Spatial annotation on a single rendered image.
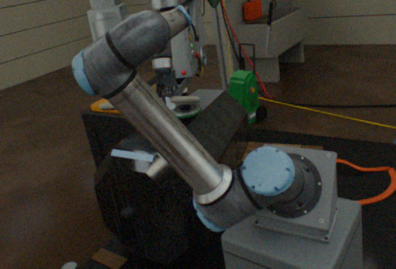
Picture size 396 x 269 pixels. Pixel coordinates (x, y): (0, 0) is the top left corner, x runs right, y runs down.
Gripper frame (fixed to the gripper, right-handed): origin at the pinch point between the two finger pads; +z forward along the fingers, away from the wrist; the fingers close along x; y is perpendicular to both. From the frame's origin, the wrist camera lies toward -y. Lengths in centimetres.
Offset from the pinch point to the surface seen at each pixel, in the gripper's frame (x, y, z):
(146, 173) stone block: 51, 0, 32
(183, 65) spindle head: 64, 31, -29
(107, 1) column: 133, -4, -91
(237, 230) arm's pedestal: -31, 18, 44
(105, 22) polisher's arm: 133, -7, -74
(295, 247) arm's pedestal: -48, 31, 47
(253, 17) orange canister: 323, 222, -127
